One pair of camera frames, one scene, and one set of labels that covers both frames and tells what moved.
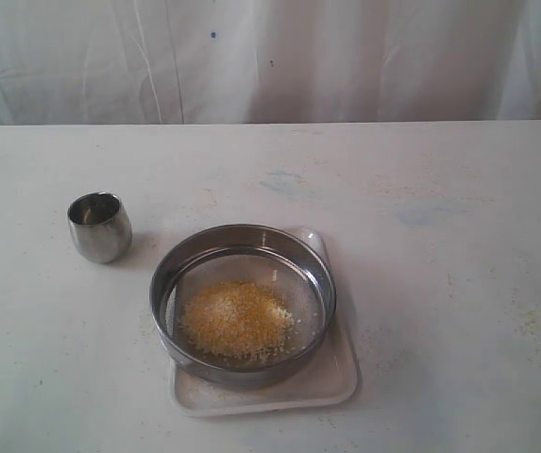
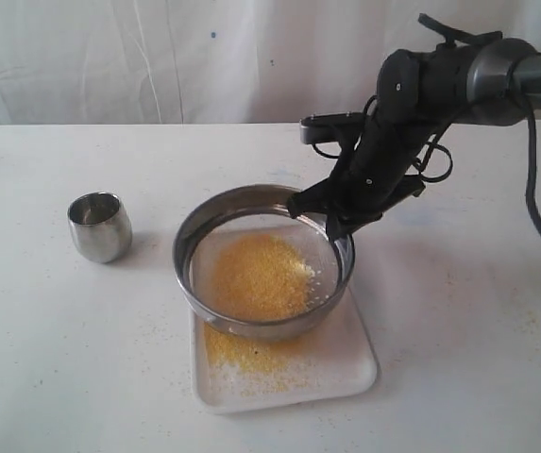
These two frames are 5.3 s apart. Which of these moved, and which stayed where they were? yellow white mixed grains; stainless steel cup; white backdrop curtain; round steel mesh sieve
Moved: yellow white mixed grains; round steel mesh sieve
Stayed: white backdrop curtain; stainless steel cup
